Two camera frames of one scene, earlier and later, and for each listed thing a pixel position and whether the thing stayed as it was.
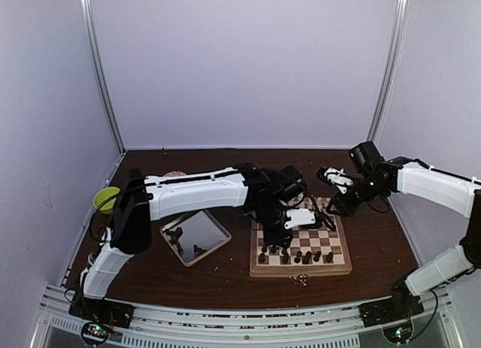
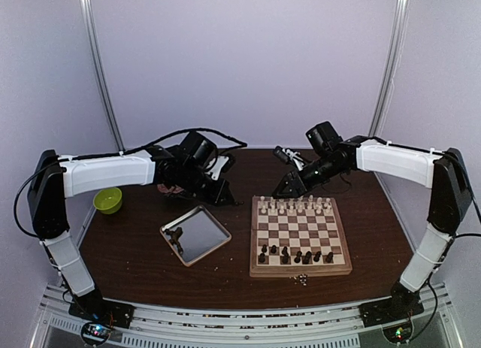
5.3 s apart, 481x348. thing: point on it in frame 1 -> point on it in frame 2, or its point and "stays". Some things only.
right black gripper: x=346 y=208 -> x=294 y=183
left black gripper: x=273 y=239 -> x=222 y=189
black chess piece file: x=316 y=257 stays
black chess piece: x=329 y=258 stays
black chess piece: x=297 y=258 stays
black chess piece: x=305 y=258 stays
